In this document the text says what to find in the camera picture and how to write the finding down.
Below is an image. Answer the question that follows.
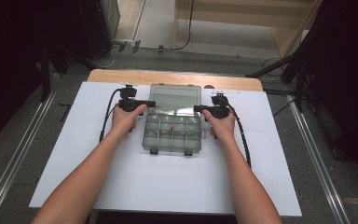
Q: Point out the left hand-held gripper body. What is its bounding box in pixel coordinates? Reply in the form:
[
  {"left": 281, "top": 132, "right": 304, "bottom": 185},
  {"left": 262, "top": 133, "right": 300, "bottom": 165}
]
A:
[{"left": 117, "top": 82, "right": 144, "bottom": 112}]

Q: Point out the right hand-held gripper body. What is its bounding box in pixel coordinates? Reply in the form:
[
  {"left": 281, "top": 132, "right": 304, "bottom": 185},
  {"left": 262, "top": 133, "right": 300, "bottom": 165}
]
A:
[{"left": 209, "top": 90, "right": 241, "bottom": 119}]

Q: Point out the transparent grey compartment box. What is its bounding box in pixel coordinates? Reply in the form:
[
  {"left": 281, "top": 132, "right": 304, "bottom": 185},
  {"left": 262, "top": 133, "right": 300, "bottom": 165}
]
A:
[{"left": 142, "top": 83, "right": 207, "bottom": 157}]

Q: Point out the person's right hand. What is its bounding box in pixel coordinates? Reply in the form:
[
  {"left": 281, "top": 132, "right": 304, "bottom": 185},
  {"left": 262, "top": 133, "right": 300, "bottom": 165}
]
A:
[{"left": 202, "top": 108, "right": 237, "bottom": 142}]

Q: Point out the person's left hand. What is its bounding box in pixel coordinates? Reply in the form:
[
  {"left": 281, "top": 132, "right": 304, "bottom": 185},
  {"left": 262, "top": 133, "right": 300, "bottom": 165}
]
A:
[{"left": 110, "top": 104, "right": 148, "bottom": 138}]

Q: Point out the wooden table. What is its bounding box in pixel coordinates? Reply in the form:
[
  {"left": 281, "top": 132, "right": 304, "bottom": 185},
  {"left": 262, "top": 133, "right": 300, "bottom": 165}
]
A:
[{"left": 87, "top": 68, "right": 264, "bottom": 92}]

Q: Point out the power strip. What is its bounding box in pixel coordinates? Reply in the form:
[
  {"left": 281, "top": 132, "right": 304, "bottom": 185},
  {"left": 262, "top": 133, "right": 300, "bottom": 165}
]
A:
[{"left": 113, "top": 38, "right": 142, "bottom": 53}]

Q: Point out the black tripod leg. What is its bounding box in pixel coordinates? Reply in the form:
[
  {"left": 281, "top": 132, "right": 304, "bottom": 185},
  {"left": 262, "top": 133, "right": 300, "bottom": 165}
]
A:
[{"left": 245, "top": 52, "right": 296, "bottom": 78}]

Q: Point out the dark equipment cabinet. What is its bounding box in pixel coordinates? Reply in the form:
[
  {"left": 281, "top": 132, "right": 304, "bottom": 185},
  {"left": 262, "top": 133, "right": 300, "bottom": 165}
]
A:
[{"left": 77, "top": 0, "right": 121, "bottom": 61}]

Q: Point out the white board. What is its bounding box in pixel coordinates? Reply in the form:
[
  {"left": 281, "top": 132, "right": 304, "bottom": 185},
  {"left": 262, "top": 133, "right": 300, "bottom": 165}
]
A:
[{"left": 28, "top": 81, "right": 302, "bottom": 217}]

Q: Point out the light wooden cabinet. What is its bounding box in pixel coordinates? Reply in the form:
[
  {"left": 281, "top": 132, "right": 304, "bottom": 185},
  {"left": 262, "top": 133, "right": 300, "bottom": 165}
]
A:
[{"left": 173, "top": 0, "right": 324, "bottom": 59}]

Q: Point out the black curtain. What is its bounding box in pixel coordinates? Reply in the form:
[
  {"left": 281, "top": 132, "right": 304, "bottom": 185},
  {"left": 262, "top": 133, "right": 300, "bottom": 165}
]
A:
[
  {"left": 0, "top": 0, "right": 87, "bottom": 148},
  {"left": 301, "top": 0, "right": 358, "bottom": 176}
]

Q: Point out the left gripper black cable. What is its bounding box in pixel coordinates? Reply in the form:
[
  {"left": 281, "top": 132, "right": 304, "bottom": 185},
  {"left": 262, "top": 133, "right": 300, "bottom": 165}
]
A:
[{"left": 99, "top": 88, "right": 124, "bottom": 143}]

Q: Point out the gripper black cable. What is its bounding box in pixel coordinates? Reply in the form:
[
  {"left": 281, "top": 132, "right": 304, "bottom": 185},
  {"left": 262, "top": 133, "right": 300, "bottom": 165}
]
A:
[
  {"left": 99, "top": 88, "right": 124, "bottom": 143},
  {"left": 220, "top": 97, "right": 252, "bottom": 169}
]

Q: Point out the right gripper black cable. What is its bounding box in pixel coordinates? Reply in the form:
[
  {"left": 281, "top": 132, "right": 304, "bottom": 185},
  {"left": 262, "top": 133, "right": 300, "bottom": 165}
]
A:
[{"left": 220, "top": 97, "right": 252, "bottom": 169}]

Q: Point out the white floor cable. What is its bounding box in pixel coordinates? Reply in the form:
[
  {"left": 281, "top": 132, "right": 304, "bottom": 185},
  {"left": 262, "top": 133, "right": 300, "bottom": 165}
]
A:
[{"left": 101, "top": 43, "right": 119, "bottom": 70}]

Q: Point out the black hanging cable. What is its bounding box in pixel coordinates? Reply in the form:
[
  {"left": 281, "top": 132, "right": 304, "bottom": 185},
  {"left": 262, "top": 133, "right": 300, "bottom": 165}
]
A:
[{"left": 172, "top": 0, "right": 196, "bottom": 51}]

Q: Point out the metal floor rail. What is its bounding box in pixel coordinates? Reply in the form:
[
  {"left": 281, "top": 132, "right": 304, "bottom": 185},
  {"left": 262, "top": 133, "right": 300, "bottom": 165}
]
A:
[
  {"left": 0, "top": 90, "right": 59, "bottom": 224},
  {"left": 287, "top": 95, "right": 352, "bottom": 224}
]

